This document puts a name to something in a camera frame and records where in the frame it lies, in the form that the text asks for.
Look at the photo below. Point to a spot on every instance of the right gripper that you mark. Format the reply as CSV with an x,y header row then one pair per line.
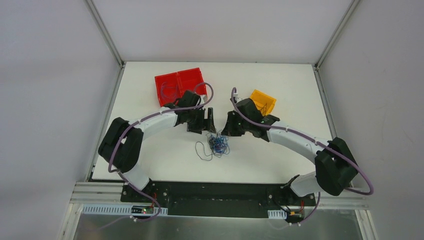
x,y
236,124

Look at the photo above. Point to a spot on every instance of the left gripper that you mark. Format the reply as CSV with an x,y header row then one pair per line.
x,y
201,121

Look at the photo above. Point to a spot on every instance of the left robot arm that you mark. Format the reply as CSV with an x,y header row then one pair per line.
x,y
122,143

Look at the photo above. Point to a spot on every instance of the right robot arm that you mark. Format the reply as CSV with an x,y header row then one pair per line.
x,y
332,159

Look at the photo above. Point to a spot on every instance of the yellow bin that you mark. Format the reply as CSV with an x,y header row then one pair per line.
x,y
263,102

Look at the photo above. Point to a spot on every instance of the red double bin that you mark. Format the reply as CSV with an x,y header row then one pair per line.
x,y
172,86

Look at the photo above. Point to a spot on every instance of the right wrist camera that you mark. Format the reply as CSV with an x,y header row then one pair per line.
x,y
236,98

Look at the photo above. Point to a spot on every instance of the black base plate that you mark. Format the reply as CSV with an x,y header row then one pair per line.
x,y
206,199

